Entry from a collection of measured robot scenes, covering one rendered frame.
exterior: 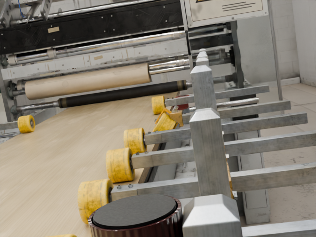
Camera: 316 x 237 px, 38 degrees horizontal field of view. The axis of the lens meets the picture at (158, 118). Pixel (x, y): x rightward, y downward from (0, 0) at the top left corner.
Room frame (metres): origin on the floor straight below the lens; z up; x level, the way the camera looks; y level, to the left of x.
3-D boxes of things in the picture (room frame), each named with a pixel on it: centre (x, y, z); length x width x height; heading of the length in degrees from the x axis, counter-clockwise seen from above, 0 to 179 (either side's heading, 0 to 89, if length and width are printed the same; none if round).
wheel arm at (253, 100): (2.54, -0.35, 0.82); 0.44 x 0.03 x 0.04; 83
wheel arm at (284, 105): (1.55, -0.26, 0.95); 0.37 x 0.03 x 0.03; 83
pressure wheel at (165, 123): (1.58, -0.02, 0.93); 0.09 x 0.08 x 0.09; 83
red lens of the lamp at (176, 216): (0.28, 0.02, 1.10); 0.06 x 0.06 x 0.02
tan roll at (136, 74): (2.93, 0.20, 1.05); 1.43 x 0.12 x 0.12; 83
